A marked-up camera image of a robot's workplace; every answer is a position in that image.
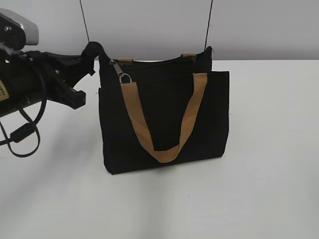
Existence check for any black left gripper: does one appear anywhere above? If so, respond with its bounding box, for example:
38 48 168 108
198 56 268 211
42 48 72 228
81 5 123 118
21 51 95 110

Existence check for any metal zipper pull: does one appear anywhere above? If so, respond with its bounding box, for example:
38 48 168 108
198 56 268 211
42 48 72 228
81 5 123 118
110 59 133 84

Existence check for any black canvas tote bag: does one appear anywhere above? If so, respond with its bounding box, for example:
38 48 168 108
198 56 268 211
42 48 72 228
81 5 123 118
82 42 229 174

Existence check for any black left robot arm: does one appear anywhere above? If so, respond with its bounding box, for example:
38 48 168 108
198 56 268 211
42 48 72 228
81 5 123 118
0 51 95 117

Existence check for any tan front bag handle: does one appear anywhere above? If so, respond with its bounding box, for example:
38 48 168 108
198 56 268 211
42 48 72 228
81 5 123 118
121 73 208 163

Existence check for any tan bag handle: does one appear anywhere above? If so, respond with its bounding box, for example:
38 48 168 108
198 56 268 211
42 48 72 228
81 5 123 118
118 53 196 65
121 73 208 163

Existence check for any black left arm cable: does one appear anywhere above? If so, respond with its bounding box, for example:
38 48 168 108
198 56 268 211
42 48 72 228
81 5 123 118
0 57 48 158

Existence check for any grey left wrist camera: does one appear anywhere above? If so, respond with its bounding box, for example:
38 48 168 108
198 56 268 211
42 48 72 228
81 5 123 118
0 8 39 54

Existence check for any tan rear bag handle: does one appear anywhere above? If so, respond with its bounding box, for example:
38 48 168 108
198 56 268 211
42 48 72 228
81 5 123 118
118 53 196 65

